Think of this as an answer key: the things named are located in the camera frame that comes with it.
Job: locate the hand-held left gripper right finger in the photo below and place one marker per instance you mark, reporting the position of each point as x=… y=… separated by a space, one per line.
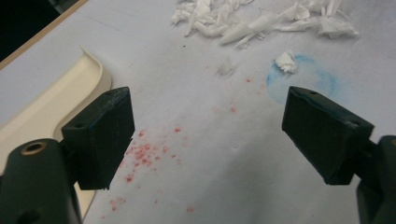
x=323 y=137

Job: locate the wooden table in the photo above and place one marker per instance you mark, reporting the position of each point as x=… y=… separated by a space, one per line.
x=43 y=30

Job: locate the white table cover sheet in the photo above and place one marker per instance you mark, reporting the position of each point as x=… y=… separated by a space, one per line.
x=218 y=155

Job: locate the crumpled white paper scrap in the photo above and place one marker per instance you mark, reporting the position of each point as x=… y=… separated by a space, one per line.
x=285 y=62

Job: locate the cream plastic dustpan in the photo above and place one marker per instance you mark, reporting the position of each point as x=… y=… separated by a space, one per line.
x=46 y=102

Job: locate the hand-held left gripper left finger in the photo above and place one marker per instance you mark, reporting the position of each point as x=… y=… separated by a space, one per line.
x=99 y=140

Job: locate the pile of white paper scraps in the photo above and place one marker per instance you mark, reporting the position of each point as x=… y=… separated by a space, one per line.
x=243 y=31

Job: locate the flat white paper scrap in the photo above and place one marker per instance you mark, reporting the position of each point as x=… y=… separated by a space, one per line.
x=225 y=67

